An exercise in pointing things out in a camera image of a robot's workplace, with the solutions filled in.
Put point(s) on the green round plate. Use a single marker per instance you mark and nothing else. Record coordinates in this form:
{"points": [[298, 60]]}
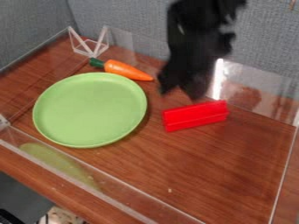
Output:
{"points": [[90, 110]]}

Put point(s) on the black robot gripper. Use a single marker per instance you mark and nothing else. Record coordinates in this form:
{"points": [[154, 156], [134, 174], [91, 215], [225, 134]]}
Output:
{"points": [[198, 42]]}

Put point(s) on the orange toy carrot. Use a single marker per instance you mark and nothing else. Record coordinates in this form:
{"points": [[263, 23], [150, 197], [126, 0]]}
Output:
{"points": [[117, 67]]}

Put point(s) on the red plastic block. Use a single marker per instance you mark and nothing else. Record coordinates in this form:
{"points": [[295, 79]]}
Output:
{"points": [[195, 115]]}

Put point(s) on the clear acrylic enclosure wall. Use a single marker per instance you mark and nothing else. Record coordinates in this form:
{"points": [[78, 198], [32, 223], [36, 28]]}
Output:
{"points": [[226, 173]]}

